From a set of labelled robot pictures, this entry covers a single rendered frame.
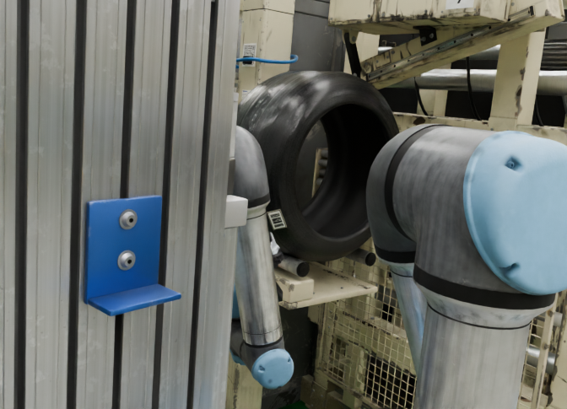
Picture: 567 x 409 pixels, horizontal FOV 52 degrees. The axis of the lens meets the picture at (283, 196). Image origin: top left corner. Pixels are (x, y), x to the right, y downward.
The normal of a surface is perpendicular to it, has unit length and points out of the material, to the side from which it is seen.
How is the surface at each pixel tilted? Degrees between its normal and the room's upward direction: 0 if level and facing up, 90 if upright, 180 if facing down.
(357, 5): 90
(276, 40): 90
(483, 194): 76
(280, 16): 90
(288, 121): 66
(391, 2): 90
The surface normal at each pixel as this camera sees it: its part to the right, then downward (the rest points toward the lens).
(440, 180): -0.87, -0.27
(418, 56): -0.78, 0.04
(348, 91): 0.60, 0.00
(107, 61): 0.75, 0.17
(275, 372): 0.38, 0.18
